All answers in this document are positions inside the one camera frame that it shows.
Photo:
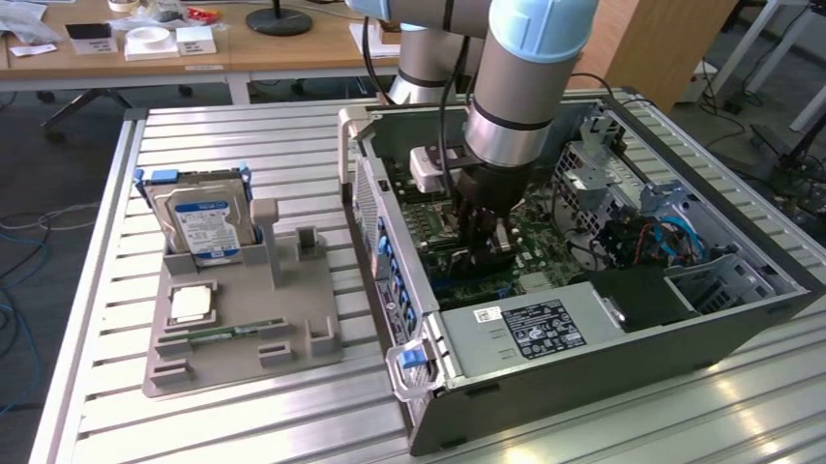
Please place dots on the wooden desk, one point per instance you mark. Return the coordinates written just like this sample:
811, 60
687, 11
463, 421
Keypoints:
77, 65

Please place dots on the green motherboard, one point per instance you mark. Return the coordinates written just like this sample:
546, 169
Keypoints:
548, 241

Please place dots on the GPU graphics card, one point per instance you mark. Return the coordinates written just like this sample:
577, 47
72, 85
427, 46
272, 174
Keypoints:
478, 278

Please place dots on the beige masking tape roll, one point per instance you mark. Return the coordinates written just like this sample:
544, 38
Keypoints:
113, 6

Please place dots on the white box with red button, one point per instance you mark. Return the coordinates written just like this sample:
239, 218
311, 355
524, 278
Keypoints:
702, 92

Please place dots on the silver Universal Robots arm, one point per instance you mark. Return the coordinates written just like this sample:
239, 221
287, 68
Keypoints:
516, 96

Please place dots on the dark grey pouch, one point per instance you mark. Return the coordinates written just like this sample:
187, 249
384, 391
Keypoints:
167, 17

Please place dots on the CPU socket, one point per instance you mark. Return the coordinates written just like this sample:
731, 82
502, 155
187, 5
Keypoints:
446, 217

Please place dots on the green RAM stick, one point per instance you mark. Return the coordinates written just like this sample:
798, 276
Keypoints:
223, 332

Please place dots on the white desk frame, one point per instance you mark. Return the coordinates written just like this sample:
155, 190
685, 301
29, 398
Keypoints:
742, 46

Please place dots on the white tape roll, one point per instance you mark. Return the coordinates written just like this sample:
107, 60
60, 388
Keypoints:
133, 38

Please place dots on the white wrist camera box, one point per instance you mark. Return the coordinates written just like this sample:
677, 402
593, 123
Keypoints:
428, 169

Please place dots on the black round lamp base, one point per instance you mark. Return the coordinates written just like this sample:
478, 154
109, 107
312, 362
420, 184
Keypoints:
278, 24

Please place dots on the clear plastic bag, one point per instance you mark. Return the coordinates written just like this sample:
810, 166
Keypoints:
25, 24

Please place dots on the silver CPU chip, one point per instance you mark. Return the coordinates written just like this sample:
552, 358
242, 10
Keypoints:
190, 304

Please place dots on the silver chipset heatsink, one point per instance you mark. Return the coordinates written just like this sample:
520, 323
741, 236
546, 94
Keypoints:
532, 283

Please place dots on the flat white box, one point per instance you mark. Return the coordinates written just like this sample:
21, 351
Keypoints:
151, 54

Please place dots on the white paper stack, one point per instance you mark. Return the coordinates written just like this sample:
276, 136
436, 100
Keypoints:
382, 48

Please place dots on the grey plastic parts rack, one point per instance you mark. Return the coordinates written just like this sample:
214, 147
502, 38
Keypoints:
246, 299

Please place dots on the black open PC case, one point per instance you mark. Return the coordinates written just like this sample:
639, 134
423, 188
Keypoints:
581, 386

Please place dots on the grey metal disk bay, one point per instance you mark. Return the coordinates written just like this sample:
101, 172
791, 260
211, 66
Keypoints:
717, 290

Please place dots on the blue case latch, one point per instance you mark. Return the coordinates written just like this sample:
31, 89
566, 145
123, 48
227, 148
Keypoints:
410, 358

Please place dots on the red small packet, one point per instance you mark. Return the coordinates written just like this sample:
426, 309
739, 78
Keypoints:
202, 15

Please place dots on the white cube box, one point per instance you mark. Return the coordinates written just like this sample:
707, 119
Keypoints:
196, 38

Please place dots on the metal drive cage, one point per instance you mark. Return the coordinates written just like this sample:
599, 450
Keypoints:
594, 193

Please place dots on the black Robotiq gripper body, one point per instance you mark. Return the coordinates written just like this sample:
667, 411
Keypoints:
494, 188

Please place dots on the white box with black top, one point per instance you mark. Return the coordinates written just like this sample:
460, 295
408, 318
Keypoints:
96, 46

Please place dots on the black chair base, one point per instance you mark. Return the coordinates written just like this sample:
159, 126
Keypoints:
72, 108

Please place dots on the hard disk in blue caddy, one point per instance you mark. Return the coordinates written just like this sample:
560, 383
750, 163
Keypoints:
200, 227

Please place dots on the grey power supply unit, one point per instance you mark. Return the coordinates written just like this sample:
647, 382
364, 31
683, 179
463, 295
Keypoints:
478, 338

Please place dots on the red and white card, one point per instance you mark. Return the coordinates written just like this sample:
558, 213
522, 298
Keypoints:
32, 49

